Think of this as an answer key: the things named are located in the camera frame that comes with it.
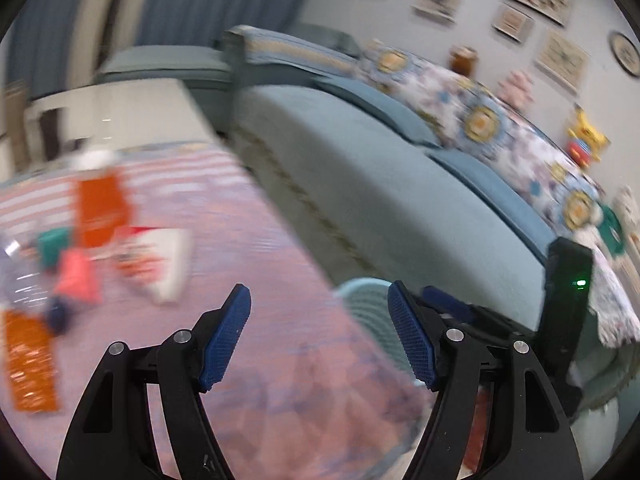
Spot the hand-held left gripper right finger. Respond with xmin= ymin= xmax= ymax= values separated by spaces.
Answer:
xmin=387 ymin=280 xmax=585 ymax=480

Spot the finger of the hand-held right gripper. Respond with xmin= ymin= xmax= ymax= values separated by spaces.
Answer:
xmin=422 ymin=285 xmax=541 ymax=345

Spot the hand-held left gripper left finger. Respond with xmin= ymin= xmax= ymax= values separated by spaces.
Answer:
xmin=56 ymin=284 xmax=252 ymax=480

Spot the light blue woven basket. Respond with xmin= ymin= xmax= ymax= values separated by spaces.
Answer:
xmin=336 ymin=277 xmax=630 ymax=480

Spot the green cloth toy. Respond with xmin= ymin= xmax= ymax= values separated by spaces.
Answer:
xmin=596 ymin=205 xmax=627 ymax=262

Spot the white and red snack packet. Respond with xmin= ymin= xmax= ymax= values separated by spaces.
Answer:
xmin=114 ymin=227 xmax=194 ymax=307

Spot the blue seat cushion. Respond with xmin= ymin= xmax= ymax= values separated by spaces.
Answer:
xmin=314 ymin=77 xmax=442 ymax=149
xmin=429 ymin=147 xmax=557 ymax=262

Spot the yellow toy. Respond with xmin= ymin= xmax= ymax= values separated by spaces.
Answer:
xmin=566 ymin=107 xmax=612 ymax=167

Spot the pink packet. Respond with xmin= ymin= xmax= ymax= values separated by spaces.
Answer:
xmin=54 ymin=249 xmax=102 ymax=305

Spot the dark blue small packet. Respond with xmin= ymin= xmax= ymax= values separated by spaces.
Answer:
xmin=44 ymin=295 xmax=77 ymax=334

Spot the blue-grey sofa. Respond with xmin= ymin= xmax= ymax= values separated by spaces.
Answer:
xmin=97 ymin=25 xmax=640 ymax=361

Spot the orange bottle with white cap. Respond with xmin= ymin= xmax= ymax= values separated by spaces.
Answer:
xmin=69 ymin=147 xmax=134 ymax=252

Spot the teal packet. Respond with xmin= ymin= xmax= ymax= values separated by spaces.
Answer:
xmin=37 ymin=227 xmax=74 ymax=269

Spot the orange wrapper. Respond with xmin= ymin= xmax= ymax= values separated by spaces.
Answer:
xmin=4 ymin=309 xmax=62 ymax=414

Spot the pink plush toy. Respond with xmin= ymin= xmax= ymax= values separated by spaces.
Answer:
xmin=499 ymin=70 xmax=534 ymax=112

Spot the clear plastic bottle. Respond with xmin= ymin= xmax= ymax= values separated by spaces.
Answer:
xmin=0 ymin=239 xmax=57 ymax=312

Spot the orange jar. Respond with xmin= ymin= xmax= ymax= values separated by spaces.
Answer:
xmin=448 ymin=45 xmax=479 ymax=79

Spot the white side table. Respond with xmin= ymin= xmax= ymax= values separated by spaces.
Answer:
xmin=27 ymin=79 xmax=222 ymax=162

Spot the striped throw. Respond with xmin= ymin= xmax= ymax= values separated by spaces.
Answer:
xmin=239 ymin=26 xmax=362 ymax=75

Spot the beige curtain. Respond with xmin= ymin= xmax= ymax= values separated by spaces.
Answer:
xmin=74 ymin=0 xmax=162 ymax=78

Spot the round wall clock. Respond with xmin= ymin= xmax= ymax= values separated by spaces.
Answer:
xmin=608 ymin=31 xmax=640 ymax=79

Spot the small framed wall picture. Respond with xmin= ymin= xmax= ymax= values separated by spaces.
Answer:
xmin=491 ymin=3 xmax=536 ymax=44

